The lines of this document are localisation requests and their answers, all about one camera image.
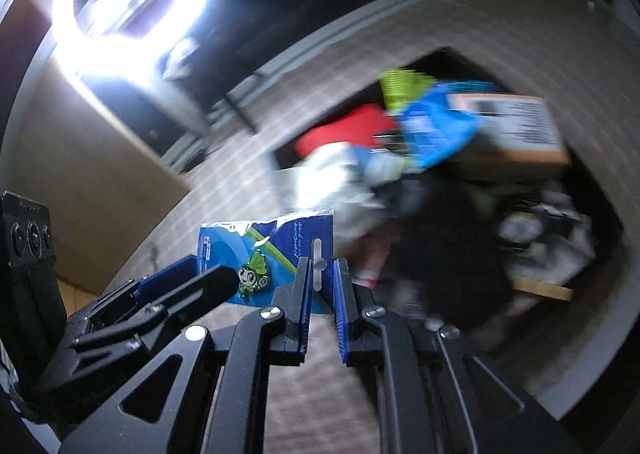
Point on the black container box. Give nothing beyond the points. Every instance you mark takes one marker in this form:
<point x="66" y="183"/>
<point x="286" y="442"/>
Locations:
<point x="595" y="199"/>

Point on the beige wooden board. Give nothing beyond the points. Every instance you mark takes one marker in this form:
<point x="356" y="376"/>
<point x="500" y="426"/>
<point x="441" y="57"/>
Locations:
<point x="100" y="174"/>

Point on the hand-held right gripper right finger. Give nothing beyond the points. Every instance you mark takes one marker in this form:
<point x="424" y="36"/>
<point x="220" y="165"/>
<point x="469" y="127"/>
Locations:
<point x="342" y="309"/>

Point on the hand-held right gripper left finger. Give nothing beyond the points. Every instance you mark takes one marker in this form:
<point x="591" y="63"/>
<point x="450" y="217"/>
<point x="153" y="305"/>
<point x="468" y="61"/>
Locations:
<point x="305" y="309"/>

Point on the lime green ribbed item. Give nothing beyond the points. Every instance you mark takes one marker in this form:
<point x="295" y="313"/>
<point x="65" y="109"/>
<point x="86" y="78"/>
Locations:
<point x="400" y="87"/>

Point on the black metal stand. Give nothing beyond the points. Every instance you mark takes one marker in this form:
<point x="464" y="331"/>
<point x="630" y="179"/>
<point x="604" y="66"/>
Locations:
<point x="242" y="112"/>

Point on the brown cardboard box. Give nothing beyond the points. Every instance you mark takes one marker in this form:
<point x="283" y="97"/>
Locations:
<point x="515" y="124"/>

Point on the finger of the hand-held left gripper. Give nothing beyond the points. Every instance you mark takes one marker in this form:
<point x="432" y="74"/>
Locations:
<point x="200" y="291"/>
<point x="165" y="279"/>

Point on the blue cartoon card packet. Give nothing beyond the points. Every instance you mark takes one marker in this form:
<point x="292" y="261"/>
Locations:
<point x="270" y="254"/>

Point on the blue plastic packet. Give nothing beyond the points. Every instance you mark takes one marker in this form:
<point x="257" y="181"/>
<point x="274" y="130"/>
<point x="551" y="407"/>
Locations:
<point x="435" y="134"/>

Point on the white plastic bag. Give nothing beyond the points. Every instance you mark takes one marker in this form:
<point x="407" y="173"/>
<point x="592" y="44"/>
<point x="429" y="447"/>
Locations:
<point x="325" y="179"/>

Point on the small wooden block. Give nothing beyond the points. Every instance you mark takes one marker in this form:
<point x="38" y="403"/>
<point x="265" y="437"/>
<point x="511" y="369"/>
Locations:
<point x="547" y="290"/>

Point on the black plastic pouch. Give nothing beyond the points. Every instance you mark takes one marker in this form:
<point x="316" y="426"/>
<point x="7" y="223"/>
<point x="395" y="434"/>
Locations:
<point x="450" y="244"/>

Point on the red packet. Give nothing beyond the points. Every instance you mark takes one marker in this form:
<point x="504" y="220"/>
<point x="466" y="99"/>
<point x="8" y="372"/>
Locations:
<point x="350" y="129"/>

